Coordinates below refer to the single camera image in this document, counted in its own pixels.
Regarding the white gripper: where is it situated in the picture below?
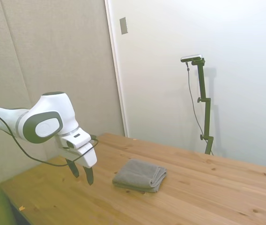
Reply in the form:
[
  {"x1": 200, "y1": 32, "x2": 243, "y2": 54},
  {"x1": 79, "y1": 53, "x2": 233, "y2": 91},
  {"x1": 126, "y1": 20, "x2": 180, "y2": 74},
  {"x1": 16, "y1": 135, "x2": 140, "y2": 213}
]
[{"x1": 55, "y1": 135, "x2": 98, "y2": 186}]

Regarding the grey towel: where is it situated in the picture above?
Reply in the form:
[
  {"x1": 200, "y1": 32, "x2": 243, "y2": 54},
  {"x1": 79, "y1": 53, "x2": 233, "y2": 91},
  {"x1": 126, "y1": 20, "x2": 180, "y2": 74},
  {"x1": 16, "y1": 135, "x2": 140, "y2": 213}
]
[{"x1": 112, "y1": 158, "x2": 168, "y2": 194}]

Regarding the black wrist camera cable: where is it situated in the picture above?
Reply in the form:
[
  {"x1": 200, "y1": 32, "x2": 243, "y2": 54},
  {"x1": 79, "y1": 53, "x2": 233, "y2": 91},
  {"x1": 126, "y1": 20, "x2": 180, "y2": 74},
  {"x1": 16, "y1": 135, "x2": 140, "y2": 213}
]
[{"x1": 0, "y1": 104, "x2": 99, "y2": 167}]

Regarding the white door frame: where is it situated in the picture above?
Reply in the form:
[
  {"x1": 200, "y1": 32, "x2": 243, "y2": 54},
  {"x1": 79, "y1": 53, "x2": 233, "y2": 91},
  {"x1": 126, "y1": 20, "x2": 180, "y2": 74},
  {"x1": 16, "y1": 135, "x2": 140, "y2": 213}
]
[{"x1": 104, "y1": 0, "x2": 129, "y2": 138}]

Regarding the black camera stand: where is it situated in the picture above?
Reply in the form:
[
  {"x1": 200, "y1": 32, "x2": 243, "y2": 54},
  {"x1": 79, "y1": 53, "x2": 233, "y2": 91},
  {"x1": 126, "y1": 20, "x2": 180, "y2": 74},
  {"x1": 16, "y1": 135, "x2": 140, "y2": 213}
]
[{"x1": 192, "y1": 58, "x2": 214, "y2": 155}]

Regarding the grey wall plate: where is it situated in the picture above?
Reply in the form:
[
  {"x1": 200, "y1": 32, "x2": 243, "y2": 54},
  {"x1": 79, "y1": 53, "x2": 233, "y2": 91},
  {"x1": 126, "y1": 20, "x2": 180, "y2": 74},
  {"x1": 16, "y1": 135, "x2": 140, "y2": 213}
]
[{"x1": 119, "y1": 16, "x2": 128, "y2": 35}]

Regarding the silver exterior camera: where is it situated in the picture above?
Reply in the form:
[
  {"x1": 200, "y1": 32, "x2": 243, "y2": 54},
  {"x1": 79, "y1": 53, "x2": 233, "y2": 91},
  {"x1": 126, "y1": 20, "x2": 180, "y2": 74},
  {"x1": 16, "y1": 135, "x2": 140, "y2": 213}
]
[{"x1": 180, "y1": 54, "x2": 203, "y2": 63}]

